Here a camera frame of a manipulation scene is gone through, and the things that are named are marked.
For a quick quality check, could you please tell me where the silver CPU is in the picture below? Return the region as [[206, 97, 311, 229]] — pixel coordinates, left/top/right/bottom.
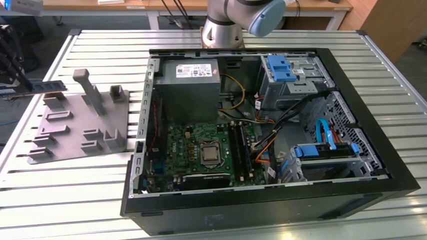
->
[[202, 146, 221, 162]]

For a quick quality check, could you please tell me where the blue SATA cable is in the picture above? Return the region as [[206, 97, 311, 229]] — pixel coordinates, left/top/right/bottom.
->
[[315, 118, 338, 151]]

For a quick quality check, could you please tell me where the grey power supply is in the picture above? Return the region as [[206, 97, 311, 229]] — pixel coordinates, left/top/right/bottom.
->
[[153, 58, 223, 125]]

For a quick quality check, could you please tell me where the blue disk carrier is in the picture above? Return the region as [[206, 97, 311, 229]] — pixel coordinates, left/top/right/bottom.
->
[[293, 143, 361, 161]]

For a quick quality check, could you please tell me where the black bin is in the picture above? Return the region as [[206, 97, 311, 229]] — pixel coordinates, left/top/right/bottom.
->
[[0, 16, 45, 74]]

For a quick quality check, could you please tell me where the black graphics card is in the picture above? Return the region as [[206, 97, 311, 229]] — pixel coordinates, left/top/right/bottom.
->
[[173, 172, 233, 192]]

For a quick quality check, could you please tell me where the RAM stick with blue label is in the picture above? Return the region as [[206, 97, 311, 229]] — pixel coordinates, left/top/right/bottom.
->
[[0, 79, 70, 99]]

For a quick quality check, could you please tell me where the blue drive latch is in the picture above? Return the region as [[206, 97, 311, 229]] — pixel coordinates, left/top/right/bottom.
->
[[266, 54, 298, 82]]

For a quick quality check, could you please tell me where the green motherboard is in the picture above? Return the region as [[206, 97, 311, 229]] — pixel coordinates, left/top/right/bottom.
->
[[146, 121, 269, 193]]

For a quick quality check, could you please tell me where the black PC case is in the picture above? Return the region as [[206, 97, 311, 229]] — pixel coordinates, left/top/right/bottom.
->
[[119, 47, 422, 237]]

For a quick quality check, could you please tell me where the wooden desk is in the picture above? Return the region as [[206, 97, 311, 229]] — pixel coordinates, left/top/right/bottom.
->
[[42, 0, 355, 31]]

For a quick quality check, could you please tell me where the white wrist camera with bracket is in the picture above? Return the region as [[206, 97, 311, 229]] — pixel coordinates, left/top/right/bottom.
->
[[10, 0, 46, 17]]

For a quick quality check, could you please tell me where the black CPU socket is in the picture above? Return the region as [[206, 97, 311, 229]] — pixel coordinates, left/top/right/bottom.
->
[[198, 141, 225, 170]]

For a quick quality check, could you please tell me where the metal optical drive cage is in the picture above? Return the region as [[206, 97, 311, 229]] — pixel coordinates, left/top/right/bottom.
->
[[259, 53, 335, 111]]

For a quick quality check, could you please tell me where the orange wire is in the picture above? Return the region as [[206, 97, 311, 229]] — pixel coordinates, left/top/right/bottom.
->
[[255, 139, 278, 165]]

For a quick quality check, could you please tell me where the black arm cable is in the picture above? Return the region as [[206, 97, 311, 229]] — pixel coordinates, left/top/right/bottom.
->
[[162, 0, 195, 27]]

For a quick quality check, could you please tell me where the black chair base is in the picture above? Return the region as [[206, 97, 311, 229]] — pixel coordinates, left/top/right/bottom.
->
[[411, 37, 427, 51]]

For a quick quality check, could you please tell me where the metal disk bay cage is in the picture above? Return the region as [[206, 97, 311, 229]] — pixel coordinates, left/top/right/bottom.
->
[[278, 143, 382, 183]]

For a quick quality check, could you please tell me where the wooden cabinet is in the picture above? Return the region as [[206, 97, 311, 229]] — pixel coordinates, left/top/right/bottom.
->
[[339, 0, 427, 63]]

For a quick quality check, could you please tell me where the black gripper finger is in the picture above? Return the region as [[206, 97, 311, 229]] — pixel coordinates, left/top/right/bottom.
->
[[0, 23, 35, 93]]

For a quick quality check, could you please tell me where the yellow wire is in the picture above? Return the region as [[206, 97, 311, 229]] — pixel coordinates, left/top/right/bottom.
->
[[219, 73, 247, 111]]

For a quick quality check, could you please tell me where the black RAM slot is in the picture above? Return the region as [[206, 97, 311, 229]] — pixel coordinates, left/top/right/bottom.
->
[[229, 121, 245, 181]]

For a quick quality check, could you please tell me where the grey parts rack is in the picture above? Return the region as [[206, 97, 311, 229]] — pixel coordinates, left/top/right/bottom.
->
[[26, 68, 133, 166]]

